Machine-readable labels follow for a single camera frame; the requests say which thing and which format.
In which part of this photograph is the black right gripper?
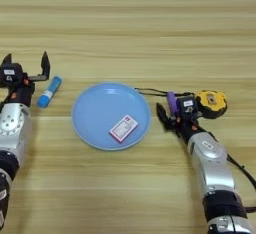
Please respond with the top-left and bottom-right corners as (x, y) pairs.
(155, 102), (209, 144)

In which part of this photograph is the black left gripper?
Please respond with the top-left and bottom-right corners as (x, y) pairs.
(0, 51), (51, 108)

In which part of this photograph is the purple rectangular block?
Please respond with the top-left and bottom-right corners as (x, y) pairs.
(166, 91), (179, 118)

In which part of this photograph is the pink white card box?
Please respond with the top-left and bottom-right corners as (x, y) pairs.
(108, 114), (140, 144)

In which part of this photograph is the yellow black tape measure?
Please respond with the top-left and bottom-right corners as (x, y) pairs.
(134, 87), (229, 120)

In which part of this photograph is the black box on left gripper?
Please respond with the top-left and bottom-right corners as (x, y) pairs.
(0, 62), (24, 86)

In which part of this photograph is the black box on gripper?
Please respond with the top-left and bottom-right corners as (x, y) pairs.
(0, 62), (24, 86)
(176, 95), (198, 119)

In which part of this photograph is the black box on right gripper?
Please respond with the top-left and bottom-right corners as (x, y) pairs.
(176, 95), (198, 119)

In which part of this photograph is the blue white marker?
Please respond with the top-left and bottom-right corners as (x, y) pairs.
(36, 75), (63, 109)

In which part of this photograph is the round blue plate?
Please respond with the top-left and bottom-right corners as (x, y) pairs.
(71, 82), (152, 152)

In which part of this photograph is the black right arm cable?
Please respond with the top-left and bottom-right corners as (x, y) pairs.
(199, 124), (256, 213)

